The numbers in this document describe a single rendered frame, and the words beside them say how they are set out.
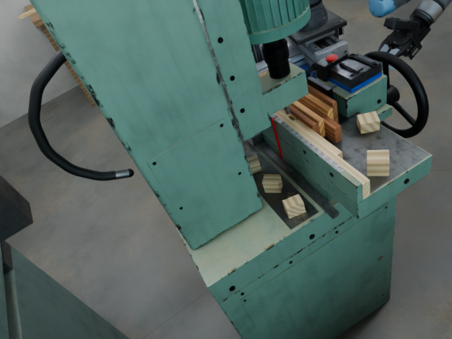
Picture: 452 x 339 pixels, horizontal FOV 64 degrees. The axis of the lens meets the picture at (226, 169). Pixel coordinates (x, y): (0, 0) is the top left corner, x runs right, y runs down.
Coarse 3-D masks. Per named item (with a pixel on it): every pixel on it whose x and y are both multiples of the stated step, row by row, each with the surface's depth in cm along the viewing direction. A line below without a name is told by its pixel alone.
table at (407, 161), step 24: (288, 144) 95; (336, 144) 90; (360, 144) 88; (384, 144) 85; (408, 144) 83; (312, 168) 88; (360, 168) 83; (408, 168) 79; (336, 192) 83; (384, 192) 79; (360, 216) 80
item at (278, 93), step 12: (300, 72) 86; (264, 84) 87; (276, 84) 85; (288, 84) 86; (300, 84) 88; (264, 96) 85; (276, 96) 86; (288, 96) 88; (300, 96) 90; (276, 108) 88
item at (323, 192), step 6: (264, 138) 110; (270, 144) 108; (276, 150) 106; (282, 156) 104; (288, 162) 102; (294, 162) 98; (294, 168) 101; (300, 168) 96; (300, 174) 99; (306, 174) 94; (306, 180) 97; (312, 180) 93; (312, 186) 95; (318, 186) 91; (324, 192) 90; (330, 198) 91
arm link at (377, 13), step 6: (372, 0) 115; (378, 0) 113; (384, 0) 112; (390, 0) 112; (396, 0) 113; (402, 0) 114; (408, 0) 116; (372, 6) 116; (378, 6) 114; (384, 6) 112; (390, 6) 113; (396, 6) 114; (372, 12) 117; (378, 12) 115; (384, 12) 114; (390, 12) 116
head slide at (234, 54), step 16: (208, 0) 63; (224, 0) 64; (208, 16) 65; (224, 16) 66; (240, 16) 67; (208, 32) 66; (224, 32) 68; (240, 32) 69; (224, 48) 69; (240, 48) 71; (224, 64) 71; (240, 64) 73; (224, 80) 73; (240, 80) 75; (256, 80) 77; (240, 96) 77; (256, 96) 79; (240, 112) 80; (256, 112) 82; (240, 128) 82; (256, 128) 84
